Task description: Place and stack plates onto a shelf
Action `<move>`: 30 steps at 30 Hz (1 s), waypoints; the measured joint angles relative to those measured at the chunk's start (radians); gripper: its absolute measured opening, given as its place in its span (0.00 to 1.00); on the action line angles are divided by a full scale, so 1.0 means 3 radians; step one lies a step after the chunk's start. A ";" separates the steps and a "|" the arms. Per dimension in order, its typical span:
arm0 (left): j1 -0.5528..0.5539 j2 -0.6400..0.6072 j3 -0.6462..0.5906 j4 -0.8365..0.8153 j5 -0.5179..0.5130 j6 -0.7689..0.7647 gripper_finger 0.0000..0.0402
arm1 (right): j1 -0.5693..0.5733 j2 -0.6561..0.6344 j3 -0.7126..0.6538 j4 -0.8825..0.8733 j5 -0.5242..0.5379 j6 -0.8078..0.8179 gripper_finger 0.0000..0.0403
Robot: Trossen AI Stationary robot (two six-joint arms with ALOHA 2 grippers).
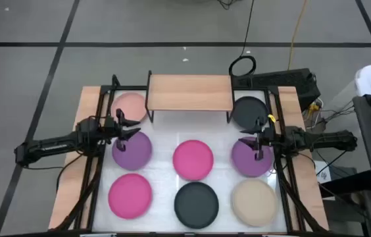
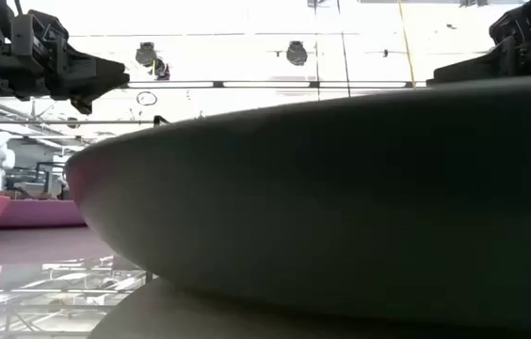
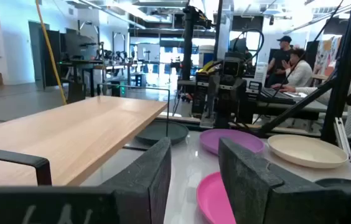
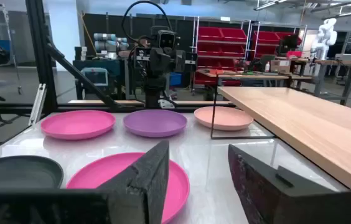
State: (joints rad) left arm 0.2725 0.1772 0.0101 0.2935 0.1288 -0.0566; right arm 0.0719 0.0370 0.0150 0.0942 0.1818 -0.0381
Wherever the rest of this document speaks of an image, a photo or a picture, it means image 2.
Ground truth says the purple-pink plate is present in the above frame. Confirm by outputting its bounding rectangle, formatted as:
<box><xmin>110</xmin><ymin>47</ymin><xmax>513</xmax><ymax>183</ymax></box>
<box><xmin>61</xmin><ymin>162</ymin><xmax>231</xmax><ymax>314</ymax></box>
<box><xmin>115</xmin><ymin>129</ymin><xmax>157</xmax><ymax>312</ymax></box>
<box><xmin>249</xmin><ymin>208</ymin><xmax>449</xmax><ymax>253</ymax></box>
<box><xmin>0</xmin><ymin>198</ymin><xmax>88</xmax><ymax>231</ymax></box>

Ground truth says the large beige plate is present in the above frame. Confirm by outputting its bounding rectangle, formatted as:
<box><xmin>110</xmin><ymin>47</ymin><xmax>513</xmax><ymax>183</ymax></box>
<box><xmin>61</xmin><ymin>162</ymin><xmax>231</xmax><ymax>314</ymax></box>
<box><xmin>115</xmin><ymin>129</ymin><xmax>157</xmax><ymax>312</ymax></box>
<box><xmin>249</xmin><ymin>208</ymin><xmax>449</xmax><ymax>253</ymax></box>
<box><xmin>64</xmin><ymin>73</ymin><xmax>531</xmax><ymax>331</ymax></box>

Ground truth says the black ceiling-mounted device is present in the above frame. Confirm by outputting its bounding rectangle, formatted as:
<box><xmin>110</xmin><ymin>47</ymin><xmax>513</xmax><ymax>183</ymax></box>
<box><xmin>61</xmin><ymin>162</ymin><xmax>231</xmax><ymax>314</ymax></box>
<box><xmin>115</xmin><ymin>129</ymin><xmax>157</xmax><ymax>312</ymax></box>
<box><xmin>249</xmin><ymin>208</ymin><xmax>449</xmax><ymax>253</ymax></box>
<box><xmin>152</xmin><ymin>57</ymin><xmax>171</xmax><ymax>81</ymax></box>

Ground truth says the horizontal metal frame rail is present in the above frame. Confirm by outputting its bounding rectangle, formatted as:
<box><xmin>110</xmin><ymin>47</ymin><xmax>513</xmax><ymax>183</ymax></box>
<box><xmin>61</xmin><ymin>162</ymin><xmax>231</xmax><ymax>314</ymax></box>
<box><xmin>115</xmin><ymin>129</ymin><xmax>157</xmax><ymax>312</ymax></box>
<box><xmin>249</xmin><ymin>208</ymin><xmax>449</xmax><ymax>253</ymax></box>
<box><xmin>118</xmin><ymin>80</ymin><xmax>429</xmax><ymax>90</ymax></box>

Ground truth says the yellow hanging cable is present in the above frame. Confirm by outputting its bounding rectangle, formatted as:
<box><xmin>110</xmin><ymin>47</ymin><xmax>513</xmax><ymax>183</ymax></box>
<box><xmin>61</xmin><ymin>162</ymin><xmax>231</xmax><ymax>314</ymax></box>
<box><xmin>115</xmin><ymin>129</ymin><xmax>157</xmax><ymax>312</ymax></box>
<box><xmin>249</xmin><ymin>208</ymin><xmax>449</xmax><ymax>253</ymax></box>
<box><xmin>396</xmin><ymin>0</ymin><xmax>417</xmax><ymax>89</ymax></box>

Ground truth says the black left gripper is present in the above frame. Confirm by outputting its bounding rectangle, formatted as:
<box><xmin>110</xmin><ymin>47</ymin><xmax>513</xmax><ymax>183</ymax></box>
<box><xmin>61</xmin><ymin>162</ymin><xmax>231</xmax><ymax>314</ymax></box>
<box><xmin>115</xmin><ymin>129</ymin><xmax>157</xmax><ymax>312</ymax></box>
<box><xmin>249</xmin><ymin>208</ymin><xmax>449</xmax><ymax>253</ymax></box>
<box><xmin>0</xmin><ymin>9</ymin><xmax>131</xmax><ymax>116</ymax></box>

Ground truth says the round ceiling lamp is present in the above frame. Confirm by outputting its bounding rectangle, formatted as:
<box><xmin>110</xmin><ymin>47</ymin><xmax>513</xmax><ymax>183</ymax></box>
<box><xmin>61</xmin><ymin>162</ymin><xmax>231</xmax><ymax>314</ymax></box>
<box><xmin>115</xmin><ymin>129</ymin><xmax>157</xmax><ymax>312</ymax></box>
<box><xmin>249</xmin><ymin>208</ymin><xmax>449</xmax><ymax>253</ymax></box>
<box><xmin>134</xmin><ymin>41</ymin><xmax>159</xmax><ymax>68</ymax></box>
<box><xmin>285</xmin><ymin>40</ymin><xmax>309</xmax><ymax>68</ymax></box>

